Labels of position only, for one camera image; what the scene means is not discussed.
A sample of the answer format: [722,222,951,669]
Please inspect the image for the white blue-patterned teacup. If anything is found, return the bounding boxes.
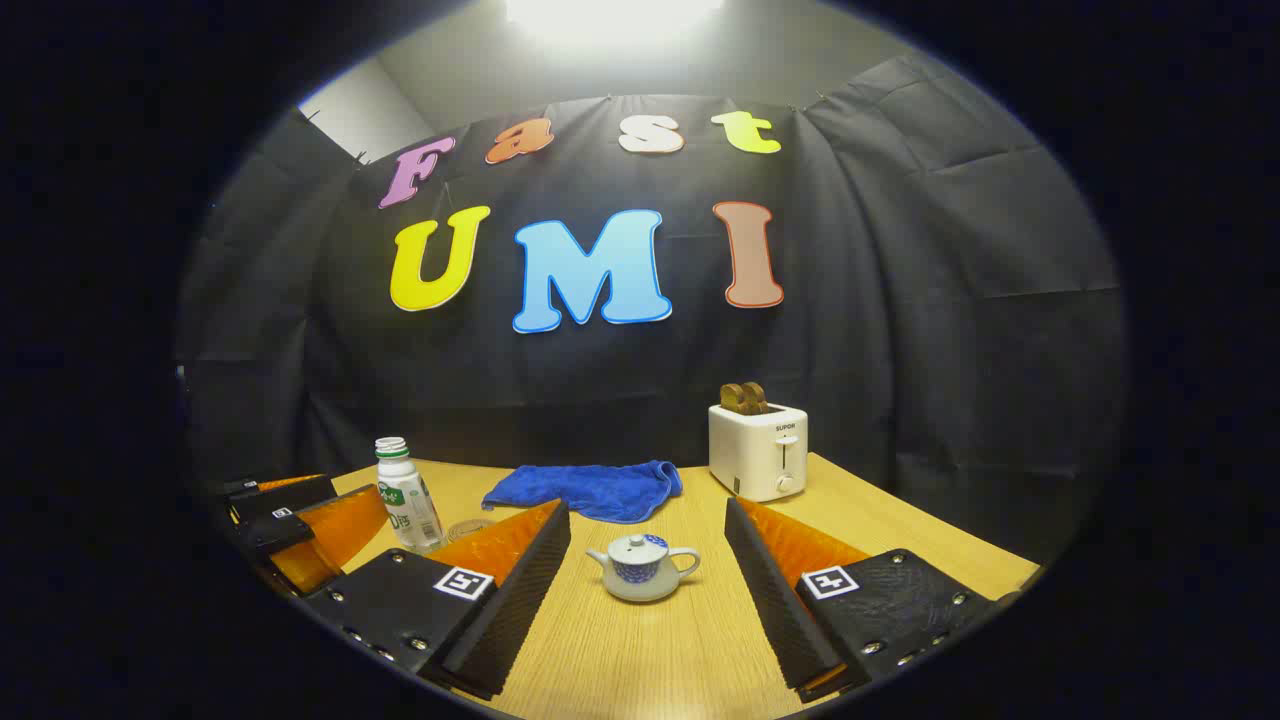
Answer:
[586,545,701,603]

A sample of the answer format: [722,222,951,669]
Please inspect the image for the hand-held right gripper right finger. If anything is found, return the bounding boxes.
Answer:
[724,496,1001,704]

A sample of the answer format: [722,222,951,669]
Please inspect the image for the white toaster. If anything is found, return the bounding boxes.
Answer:
[708,402,809,503]

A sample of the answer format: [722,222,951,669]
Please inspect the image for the black backdrop cloth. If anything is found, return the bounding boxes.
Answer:
[180,55,1126,561]

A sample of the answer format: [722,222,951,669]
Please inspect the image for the ceiling light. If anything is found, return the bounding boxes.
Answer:
[505,0,726,43]

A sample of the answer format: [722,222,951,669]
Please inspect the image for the blue towel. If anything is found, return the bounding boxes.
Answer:
[482,459,684,525]

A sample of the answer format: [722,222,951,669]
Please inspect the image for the white green-label water bottle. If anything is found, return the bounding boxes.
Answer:
[375,437,446,554]

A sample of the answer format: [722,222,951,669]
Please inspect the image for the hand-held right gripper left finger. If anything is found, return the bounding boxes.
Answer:
[300,498,573,701]

